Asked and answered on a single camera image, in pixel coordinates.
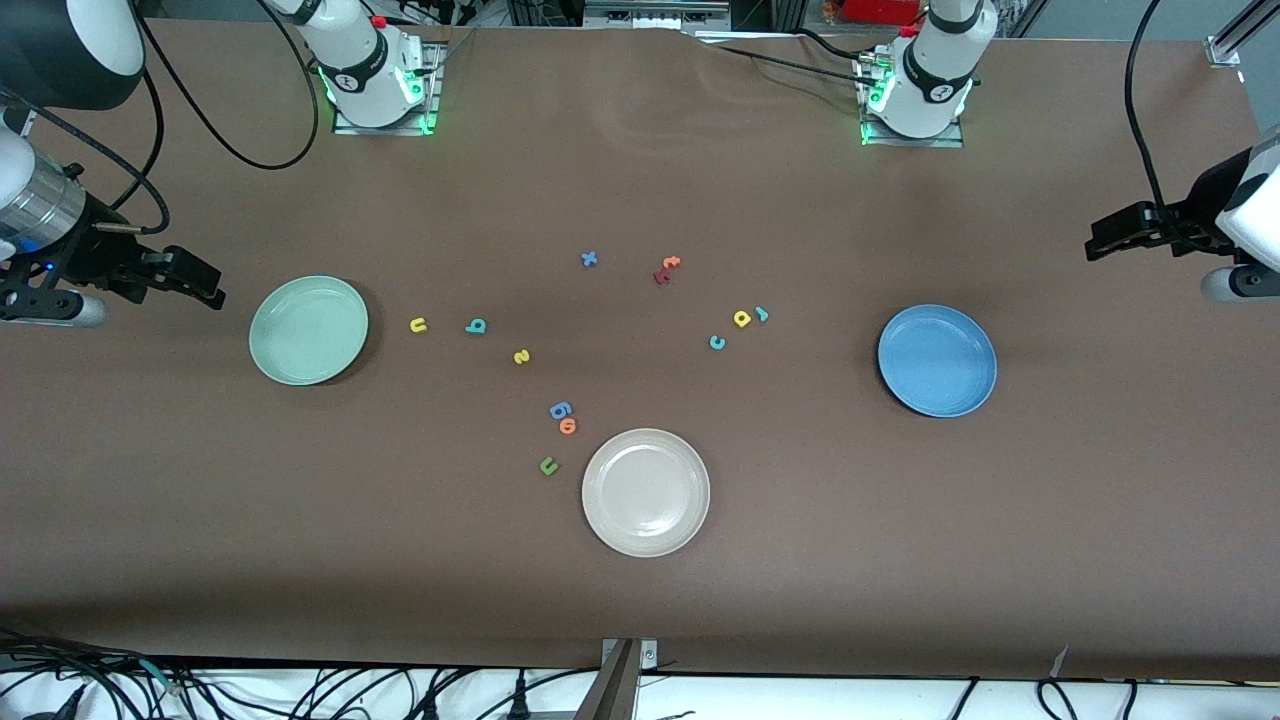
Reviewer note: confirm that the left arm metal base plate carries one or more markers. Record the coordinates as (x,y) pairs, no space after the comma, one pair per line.
(910,142)

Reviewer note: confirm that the white tape scrap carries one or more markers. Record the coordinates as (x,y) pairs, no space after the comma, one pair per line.
(1060,662)

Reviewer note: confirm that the brown table cover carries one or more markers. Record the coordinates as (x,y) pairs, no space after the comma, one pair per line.
(640,600)

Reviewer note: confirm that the blue foam digit six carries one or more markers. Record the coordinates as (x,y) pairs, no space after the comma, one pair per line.
(554,410)

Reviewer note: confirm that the green plate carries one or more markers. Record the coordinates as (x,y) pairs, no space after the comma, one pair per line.
(308,330)

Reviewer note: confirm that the beige plate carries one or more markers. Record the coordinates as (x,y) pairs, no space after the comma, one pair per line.
(645,492)

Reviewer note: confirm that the blue plate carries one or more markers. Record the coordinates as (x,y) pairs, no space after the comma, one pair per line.
(937,360)

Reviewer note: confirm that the red box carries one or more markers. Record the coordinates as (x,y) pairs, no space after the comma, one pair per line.
(880,10)

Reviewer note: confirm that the grey metal post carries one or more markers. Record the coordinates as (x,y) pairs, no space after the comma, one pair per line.
(615,690)

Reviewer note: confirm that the metal bracket plate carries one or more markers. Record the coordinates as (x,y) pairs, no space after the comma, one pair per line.
(648,655)

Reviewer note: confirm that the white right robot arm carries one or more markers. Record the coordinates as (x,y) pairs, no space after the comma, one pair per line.
(355,60)

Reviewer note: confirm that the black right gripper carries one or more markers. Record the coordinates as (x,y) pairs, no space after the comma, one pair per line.
(92,252)

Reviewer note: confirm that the grey power strip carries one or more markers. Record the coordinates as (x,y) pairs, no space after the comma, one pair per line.
(650,15)

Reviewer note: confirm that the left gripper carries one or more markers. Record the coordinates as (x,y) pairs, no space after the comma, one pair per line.
(1192,216)

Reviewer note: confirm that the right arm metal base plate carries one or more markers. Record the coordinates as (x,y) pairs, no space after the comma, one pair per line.
(385,130)

